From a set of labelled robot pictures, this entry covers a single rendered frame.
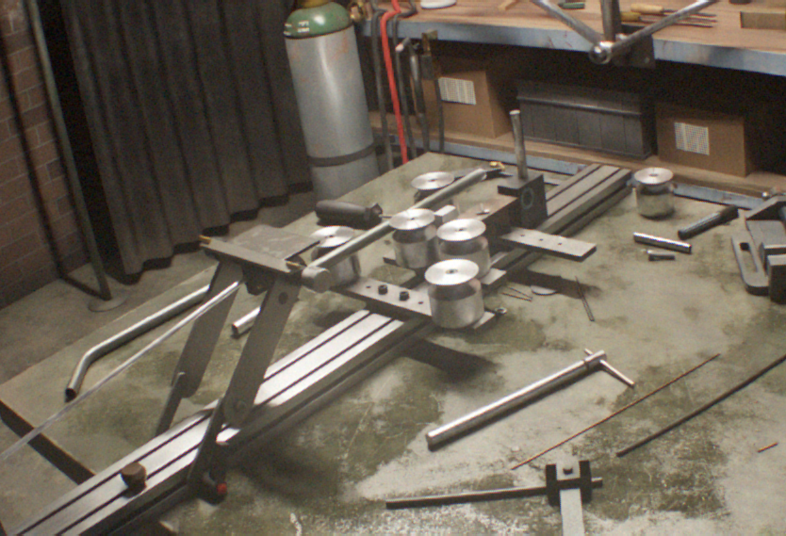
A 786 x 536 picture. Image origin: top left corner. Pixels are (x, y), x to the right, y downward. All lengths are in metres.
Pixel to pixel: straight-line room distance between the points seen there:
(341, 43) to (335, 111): 0.20
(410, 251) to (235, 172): 2.72
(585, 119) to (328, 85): 0.75
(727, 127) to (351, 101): 1.12
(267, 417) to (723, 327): 0.45
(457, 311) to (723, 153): 1.58
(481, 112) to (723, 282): 1.82
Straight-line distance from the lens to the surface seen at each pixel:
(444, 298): 0.92
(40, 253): 3.78
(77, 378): 1.08
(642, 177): 1.22
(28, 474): 2.69
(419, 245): 1.05
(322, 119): 2.89
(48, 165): 3.74
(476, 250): 1.01
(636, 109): 2.52
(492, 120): 2.79
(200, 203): 3.68
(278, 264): 0.84
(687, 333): 0.97
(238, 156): 3.71
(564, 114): 2.65
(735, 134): 2.40
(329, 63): 2.85
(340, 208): 1.30
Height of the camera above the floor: 1.38
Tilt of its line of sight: 26 degrees down
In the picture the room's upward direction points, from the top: 10 degrees counter-clockwise
